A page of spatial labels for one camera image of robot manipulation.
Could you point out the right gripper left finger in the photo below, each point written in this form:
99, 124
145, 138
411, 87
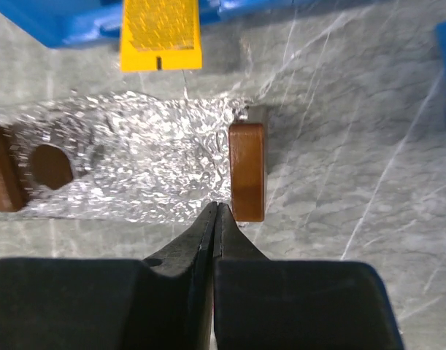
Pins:
161, 302

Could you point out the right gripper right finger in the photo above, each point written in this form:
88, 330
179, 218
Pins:
295, 304

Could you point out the yellow toothpaste tube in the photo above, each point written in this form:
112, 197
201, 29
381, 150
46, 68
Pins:
160, 35

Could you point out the blue toiletry double bin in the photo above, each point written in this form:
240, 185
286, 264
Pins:
58, 24

